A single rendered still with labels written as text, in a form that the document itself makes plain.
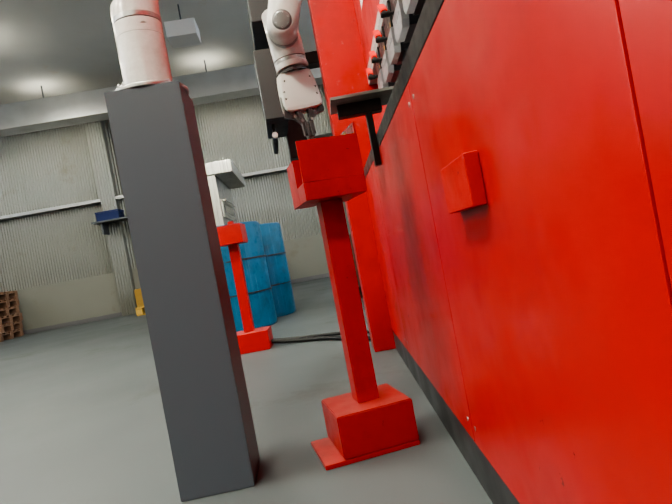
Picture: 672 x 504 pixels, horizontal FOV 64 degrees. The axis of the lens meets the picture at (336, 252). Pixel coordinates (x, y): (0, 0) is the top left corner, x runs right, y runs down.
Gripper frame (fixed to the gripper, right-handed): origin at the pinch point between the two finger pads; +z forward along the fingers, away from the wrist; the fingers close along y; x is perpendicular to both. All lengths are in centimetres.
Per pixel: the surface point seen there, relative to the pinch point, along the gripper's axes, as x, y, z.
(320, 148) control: 5.0, -0.3, 6.1
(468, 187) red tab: 73, 0, 27
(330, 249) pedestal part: -2.0, 2.5, 31.2
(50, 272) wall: -1062, 334, -57
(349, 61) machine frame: -115, -57, -52
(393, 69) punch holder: -46, -48, -24
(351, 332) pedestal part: -2, 3, 54
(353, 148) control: 5.0, -8.7, 8.0
